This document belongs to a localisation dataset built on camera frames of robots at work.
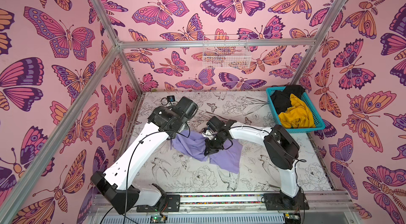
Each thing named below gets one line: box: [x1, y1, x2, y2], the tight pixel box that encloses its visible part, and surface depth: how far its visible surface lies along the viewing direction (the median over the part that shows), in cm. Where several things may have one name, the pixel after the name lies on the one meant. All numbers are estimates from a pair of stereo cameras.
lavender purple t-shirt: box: [170, 129, 244, 174], surface depth 85 cm
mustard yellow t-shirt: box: [278, 93, 316, 129], surface depth 98 cm
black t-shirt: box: [270, 85, 306, 115], surface depth 108 cm
